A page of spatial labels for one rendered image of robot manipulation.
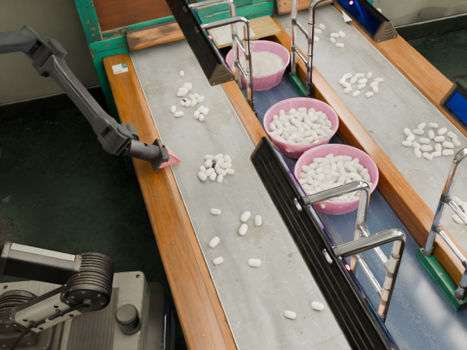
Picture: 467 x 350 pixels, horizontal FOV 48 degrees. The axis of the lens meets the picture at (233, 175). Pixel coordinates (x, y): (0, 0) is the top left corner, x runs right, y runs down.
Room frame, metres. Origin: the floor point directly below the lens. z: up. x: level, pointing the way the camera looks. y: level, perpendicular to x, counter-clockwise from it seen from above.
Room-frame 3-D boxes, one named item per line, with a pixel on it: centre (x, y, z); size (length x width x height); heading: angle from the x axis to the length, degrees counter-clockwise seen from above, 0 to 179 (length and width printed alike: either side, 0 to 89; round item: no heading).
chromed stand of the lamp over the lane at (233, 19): (1.66, 0.00, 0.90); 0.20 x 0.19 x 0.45; 14
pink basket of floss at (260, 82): (1.88, -0.15, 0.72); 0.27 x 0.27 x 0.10
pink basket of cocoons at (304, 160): (1.18, -0.33, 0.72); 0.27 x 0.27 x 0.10
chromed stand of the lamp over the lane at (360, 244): (0.72, -0.24, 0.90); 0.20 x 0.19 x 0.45; 14
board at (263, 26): (2.09, -0.10, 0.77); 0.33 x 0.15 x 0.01; 104
